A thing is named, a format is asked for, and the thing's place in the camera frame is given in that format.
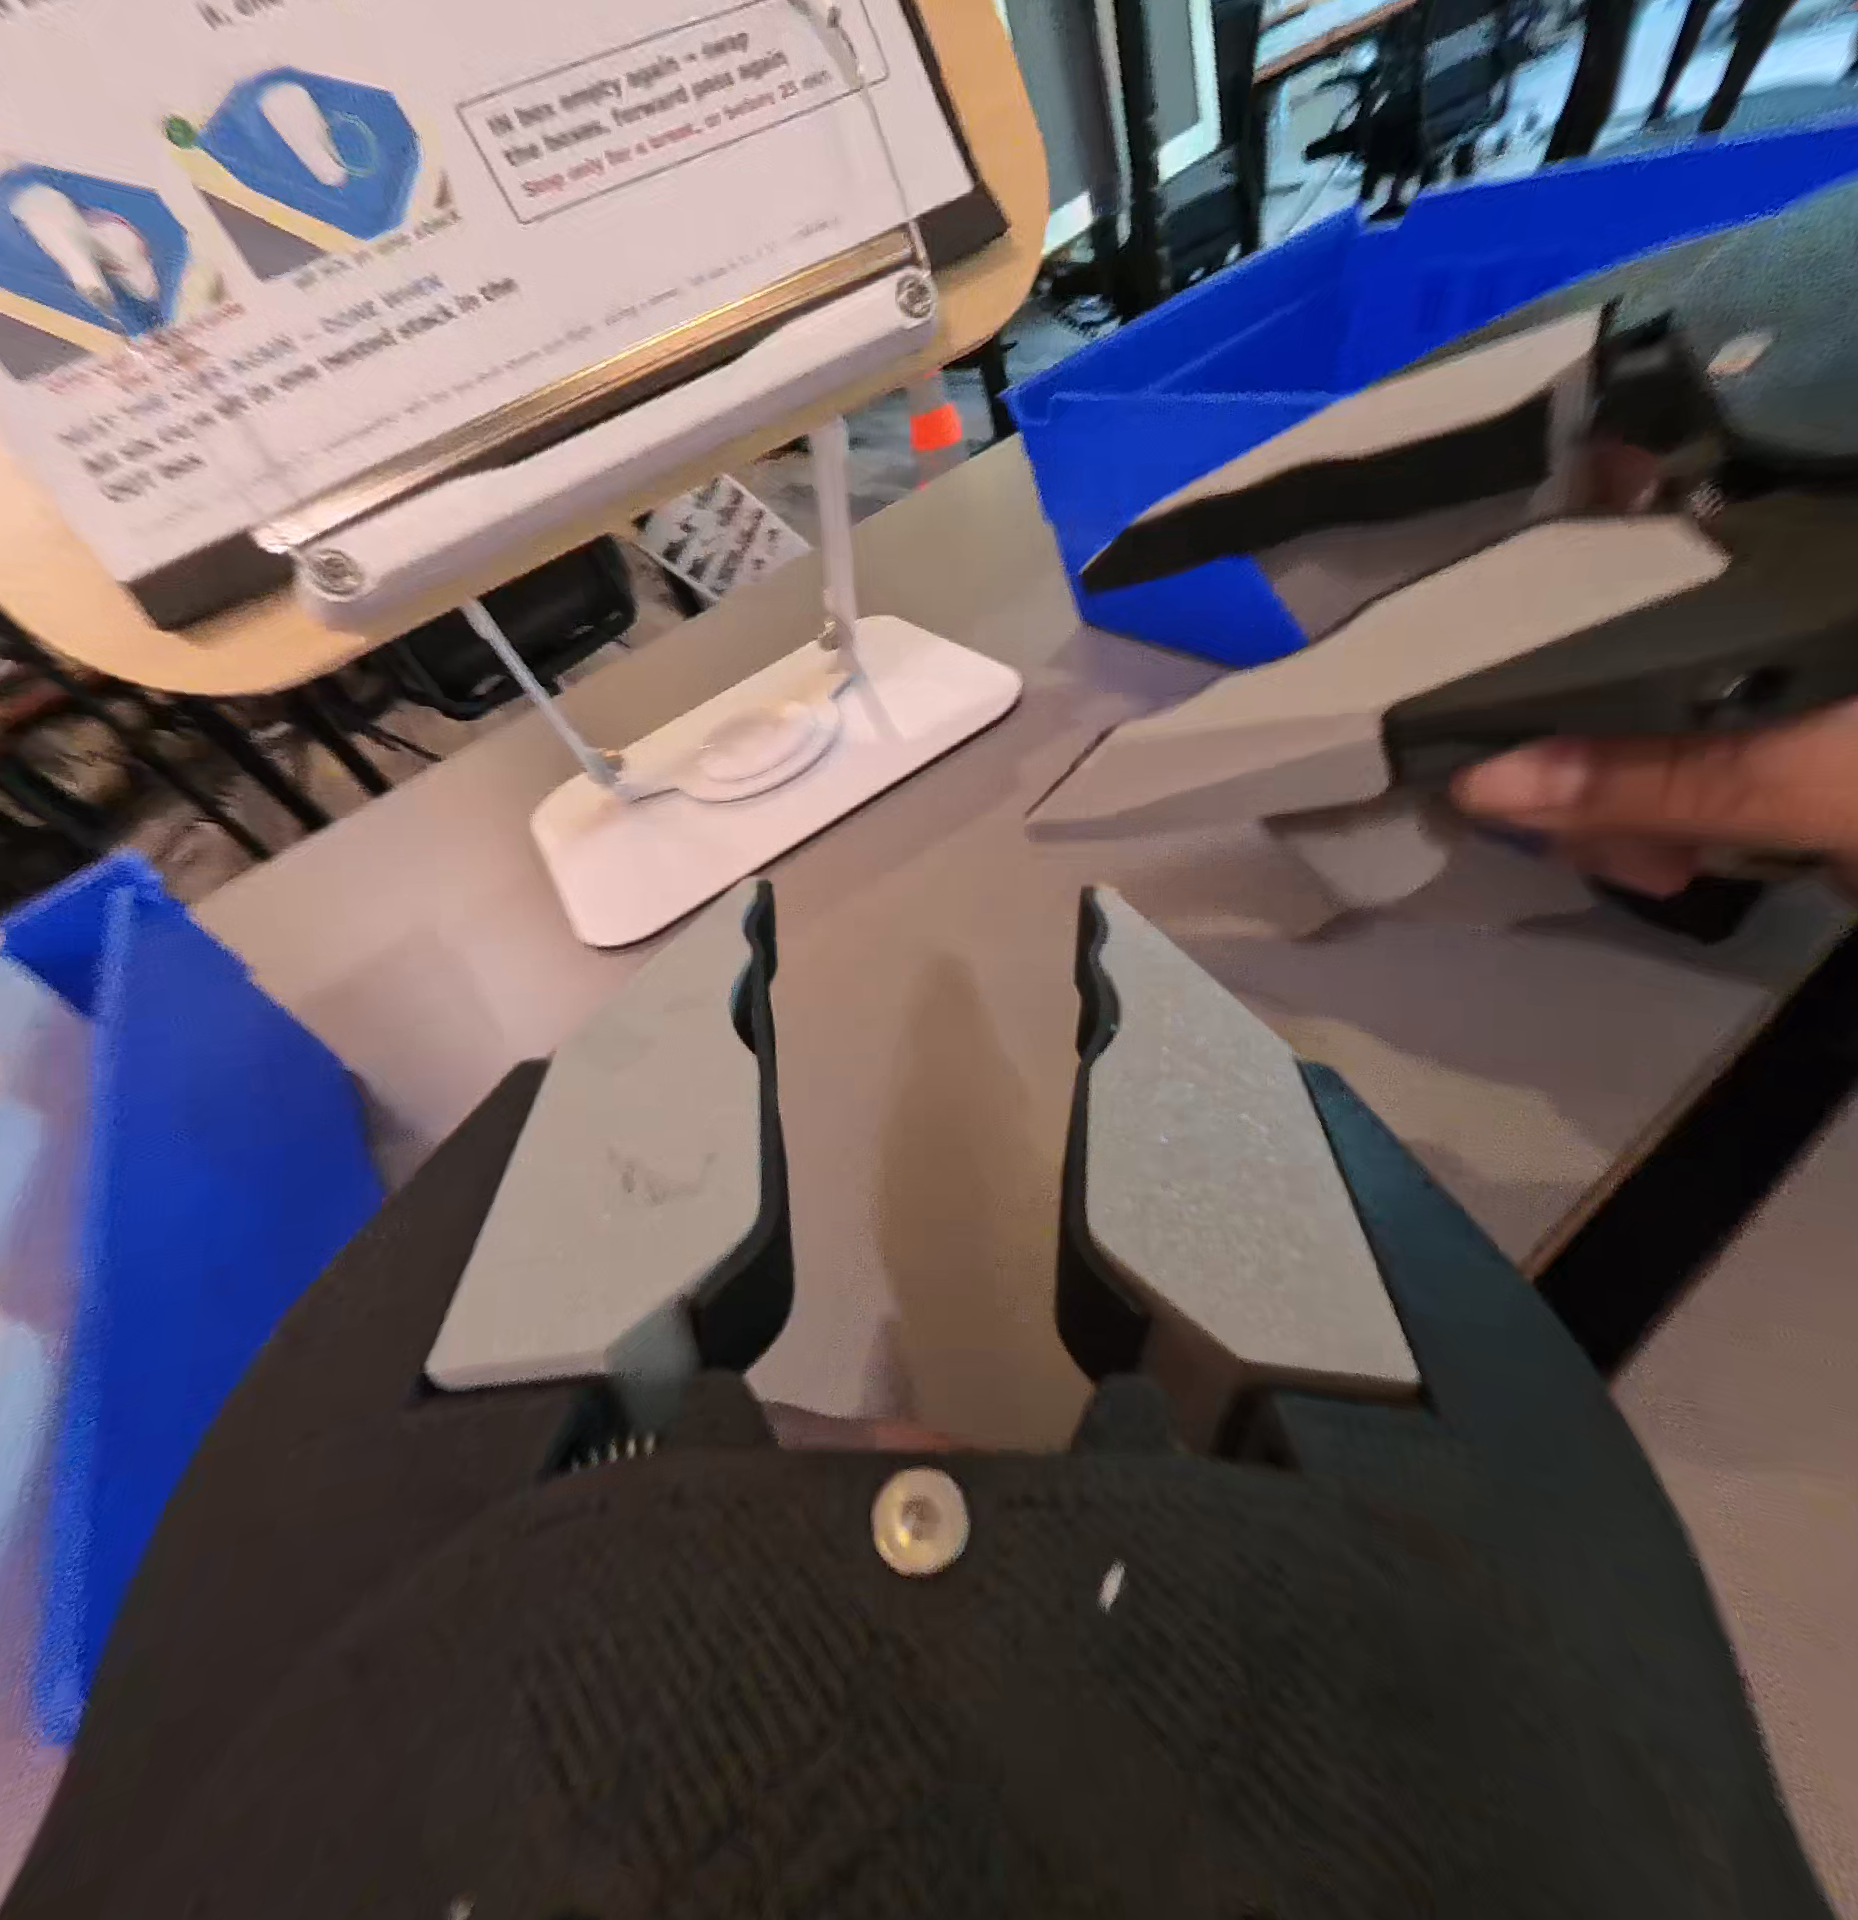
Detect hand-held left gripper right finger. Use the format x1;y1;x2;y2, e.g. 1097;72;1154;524
1055;886;1423;1450

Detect printed instruction sheet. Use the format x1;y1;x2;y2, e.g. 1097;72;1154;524
0;0;975;579

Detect blue plastic bin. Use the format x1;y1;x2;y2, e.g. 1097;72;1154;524
0;856;384;1749
1004;113;1858;669

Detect wooden office desk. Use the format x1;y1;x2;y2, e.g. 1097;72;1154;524
1260;0;1418;85

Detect printed leaflet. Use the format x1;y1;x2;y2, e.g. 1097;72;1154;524
638;471;812;609

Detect black office chair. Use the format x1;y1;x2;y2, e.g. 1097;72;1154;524
374;540;638;721
1306;0;1516;229

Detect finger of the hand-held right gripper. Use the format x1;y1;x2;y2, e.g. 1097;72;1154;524
1076;311;1609;595
1022;514;1732;942

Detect white and wood document stand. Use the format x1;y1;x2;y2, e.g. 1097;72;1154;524
0;0;1052;949

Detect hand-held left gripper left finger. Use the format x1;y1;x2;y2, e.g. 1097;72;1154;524
422;881;797;1399

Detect person's right hand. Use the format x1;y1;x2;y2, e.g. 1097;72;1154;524
1451;697;1858;899

